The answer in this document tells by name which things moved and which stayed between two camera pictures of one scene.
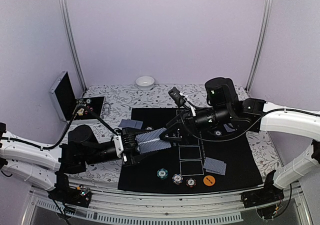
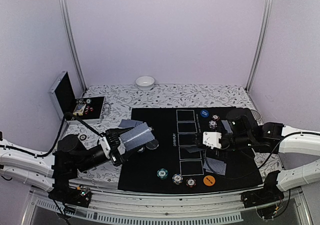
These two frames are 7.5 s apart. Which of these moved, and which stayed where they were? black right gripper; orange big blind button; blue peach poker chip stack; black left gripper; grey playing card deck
Moved: black left gripper; grey playing card deck; black right gripper
Stayed: blue peach poker chip stack; orange big blind button
